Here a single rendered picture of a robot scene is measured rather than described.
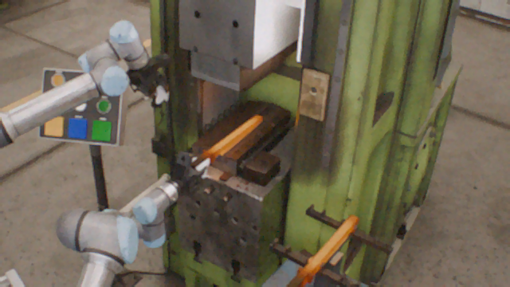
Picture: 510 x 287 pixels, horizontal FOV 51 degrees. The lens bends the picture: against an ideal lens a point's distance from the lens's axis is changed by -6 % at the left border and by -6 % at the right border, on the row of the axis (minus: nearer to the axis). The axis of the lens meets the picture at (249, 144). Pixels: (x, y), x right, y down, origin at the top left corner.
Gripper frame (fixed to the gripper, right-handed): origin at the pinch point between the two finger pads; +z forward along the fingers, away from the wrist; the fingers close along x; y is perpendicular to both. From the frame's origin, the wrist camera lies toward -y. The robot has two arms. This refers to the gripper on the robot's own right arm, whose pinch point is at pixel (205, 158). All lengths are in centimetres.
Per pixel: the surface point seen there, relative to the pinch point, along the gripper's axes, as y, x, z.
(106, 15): 95, -324, 274
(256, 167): 3.7, 15.0, 10.5
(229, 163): 5.6, 4.8, 9.0
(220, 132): 2.4, -7.2, 20.6
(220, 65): -32.7, 0.1, 8.3
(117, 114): -5.0, -40.2, -1.3
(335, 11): -56, 33, 22
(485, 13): 83, 24, 541
